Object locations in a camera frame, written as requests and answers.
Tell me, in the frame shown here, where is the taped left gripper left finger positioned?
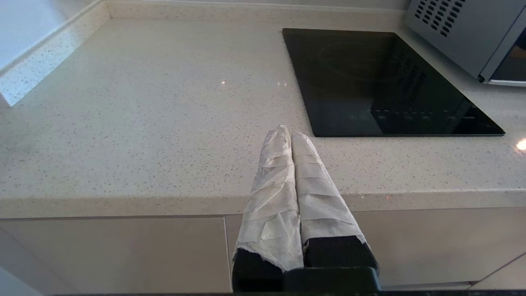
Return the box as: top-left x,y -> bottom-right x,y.
231,124 -> 305,292

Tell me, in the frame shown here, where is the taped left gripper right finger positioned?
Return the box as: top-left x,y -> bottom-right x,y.
291,132 -> 379,270

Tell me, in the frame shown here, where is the black glass microwave door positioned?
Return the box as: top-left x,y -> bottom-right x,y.
480,16 -> 526,87

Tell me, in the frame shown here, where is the silver Panasonic microwave oven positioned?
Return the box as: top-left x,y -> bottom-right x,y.
405,0 -> 526,87

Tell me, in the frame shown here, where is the beige cabinet door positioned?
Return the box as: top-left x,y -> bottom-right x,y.
225,207 -> 526,288
0,216 -> 231,295

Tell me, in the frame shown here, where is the black glass induction cooktop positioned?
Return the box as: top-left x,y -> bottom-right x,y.
282,28 -> 506,138

